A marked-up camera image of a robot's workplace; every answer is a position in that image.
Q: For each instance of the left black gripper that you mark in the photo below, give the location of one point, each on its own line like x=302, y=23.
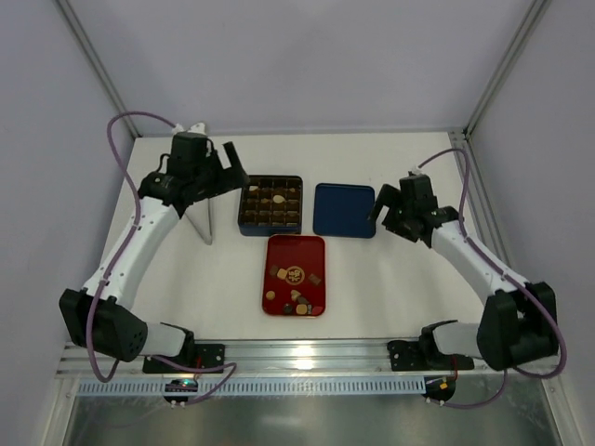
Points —
x=222, y=172

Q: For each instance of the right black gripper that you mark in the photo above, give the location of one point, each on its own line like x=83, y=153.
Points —
x=392, y=212

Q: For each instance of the dark blue box lid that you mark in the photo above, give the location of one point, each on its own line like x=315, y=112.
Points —
x=342, y=210

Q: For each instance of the red lacquer tray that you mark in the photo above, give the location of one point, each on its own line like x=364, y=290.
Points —
x=301, y=256

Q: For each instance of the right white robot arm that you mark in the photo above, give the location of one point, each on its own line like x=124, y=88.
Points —
x=518, y=319

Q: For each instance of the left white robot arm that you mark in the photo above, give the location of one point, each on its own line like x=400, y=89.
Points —
x=98, y=316

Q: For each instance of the brown rectangular chocolate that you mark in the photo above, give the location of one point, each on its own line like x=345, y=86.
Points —
x=315, y=279

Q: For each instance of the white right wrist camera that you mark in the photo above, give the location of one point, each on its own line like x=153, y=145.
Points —
x=415, y=171

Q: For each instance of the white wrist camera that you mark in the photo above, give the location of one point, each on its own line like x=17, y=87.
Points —
x=415, y=171
x=198, y=128

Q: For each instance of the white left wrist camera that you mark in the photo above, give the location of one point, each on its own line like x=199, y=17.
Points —
x=198, y=128

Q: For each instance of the aluminium right rail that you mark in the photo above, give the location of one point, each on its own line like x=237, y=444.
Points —
x=481, y=209

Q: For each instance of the aluminium rail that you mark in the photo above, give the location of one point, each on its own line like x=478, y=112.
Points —
x=282, y=356
x=481, y=209

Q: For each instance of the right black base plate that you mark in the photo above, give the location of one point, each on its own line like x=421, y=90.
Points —
x=415, y=356

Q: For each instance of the aluminium front rail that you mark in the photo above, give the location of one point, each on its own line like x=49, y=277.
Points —
x=282, y=356

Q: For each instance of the left frame post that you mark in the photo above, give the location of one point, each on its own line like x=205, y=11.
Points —
x=90, y=53

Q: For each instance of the frame post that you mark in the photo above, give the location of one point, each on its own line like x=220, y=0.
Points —
x=90, y=53
x=518, y=42

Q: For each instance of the slotted grey cable duct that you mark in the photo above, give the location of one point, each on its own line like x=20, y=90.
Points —
x=244, y=386

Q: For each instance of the right frame post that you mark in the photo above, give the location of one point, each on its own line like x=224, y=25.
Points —
x=518, y=42

